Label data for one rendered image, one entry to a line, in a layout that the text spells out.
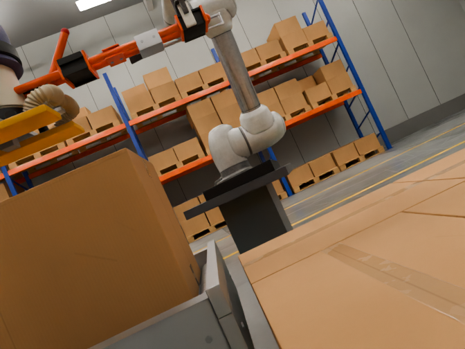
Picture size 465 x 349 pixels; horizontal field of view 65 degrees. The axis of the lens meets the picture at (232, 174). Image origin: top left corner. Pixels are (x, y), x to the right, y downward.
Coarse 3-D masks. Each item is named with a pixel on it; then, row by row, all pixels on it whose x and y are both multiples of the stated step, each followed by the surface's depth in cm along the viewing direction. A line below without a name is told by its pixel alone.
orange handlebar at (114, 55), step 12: (168, 36) 107; (180, 36) 108; (108, 48) 101; (120, 48) 102; (132, 48) 103; (96, 60) 101; (108, 60) 102; (120, 60) 106; (24, 84) 99; (36, 84) 99
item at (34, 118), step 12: (36, 108) 87; (48, 108) 90; (12, 120) 87; (24, 120) 88; (36, 120) 91; (48, 120) 94; (0, 132) 88; (12, 132) 91; (24, 132) 95; (0, 144) 95
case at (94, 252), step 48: (48, 192) 82; (96, 192) 82; (144, 192) 83; (0, 240) 80; (48, 240) 81; (96, 240) 82; (144, 240) 82; (0, 288) 80; (48, 288) 80; (96, 288) 81; (144, 288) 82; (192, 288) 87; (0, 336) 79; (48, 336) 80; (96, 336) 80
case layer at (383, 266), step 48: (384, 192) 118; (432, 192) 91; (288, 240) 111; (336, 240) 87; (384, 240) 72; (432, 240) 61; (288, 288) 70; (336, 288) 60; (384, 288) 52; (432, 288) 46; (288, 336) 51; (336, 336) 45; (384, 336) 41; (432, 336) 37
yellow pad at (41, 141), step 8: (40, 128) 109; (56, 128) 106; (64, 128) 106; (72, 128) 108; (80, 128) 112; (32, 136) 107; (40, 136) 106; (48, 136) 106; (56, 136) 108; (64, 136) 112; (72, 136) 115; (24, 144) 105; (32, 144) 106; (40, 144) 109; (48, 144) 112; (0, 152) 104; (8, 152) 105; (16, 152) 107; (24, 152) 110; (32, 152) 113; (0, 160) 107; (8, 160) 110; (16, 160) 113
